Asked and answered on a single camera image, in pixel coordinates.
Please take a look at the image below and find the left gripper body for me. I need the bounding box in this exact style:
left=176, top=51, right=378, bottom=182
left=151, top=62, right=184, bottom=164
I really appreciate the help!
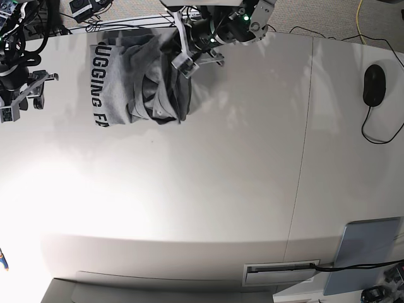
left=165, top=8, right=226, bottom=66

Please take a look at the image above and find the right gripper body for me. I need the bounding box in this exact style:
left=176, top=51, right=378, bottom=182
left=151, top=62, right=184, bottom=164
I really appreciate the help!
left=1, top=68, right=59, bottom=109

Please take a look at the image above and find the grey T-shirt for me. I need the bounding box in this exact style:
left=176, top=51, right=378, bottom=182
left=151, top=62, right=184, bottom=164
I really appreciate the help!
left=90, top=32, right=192, bottom=128

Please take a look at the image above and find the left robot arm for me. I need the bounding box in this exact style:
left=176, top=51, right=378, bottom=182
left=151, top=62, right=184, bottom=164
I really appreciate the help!
left=161, top=1, right=275, bottom=64

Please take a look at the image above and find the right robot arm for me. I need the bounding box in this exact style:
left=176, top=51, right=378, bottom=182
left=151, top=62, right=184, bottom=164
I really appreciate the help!
left=1, top=1, right=62, bottom=106

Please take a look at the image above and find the black device with label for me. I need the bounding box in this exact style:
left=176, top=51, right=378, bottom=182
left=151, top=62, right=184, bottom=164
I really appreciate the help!
left=69, top=0, right=93, bottom=23

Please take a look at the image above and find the blue orange tool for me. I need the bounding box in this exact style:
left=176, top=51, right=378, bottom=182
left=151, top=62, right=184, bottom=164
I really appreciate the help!
left=0, top=249, right=9, bottom=271

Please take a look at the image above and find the black computer mouse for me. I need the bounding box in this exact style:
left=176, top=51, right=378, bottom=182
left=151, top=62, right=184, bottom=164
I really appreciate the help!
left=363, top=64, right=386, bottom=107

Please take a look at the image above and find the black battery pack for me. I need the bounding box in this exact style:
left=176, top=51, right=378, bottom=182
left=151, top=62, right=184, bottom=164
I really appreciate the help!
left=360, top=285, right=386, bottom=303

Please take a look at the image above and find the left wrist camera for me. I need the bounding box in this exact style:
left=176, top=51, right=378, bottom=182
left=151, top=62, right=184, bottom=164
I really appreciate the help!
left=171, top=52, right=199, bottom=79

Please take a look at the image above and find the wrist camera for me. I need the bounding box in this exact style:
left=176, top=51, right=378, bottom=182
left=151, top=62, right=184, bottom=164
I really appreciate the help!
left=171, top=52, right=199, bottom=79
left=0, top=105, right=20, bottom=123

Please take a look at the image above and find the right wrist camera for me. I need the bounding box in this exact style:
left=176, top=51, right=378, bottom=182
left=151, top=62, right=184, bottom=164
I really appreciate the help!
left=0, top=105, right=20, bottom=123

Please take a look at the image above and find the yellow cable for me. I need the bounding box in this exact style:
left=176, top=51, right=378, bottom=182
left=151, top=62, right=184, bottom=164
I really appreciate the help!
left=356, top=0, right=367, bottom=45

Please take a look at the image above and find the black mouse cable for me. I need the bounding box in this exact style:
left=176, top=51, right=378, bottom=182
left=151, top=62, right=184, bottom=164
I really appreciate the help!
left=361, top=105, right=404, bottom=145

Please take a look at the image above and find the black tablet cable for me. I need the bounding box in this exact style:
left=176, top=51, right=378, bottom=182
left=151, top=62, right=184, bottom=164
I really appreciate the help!
left=311, top=259, right=404, bottom=273

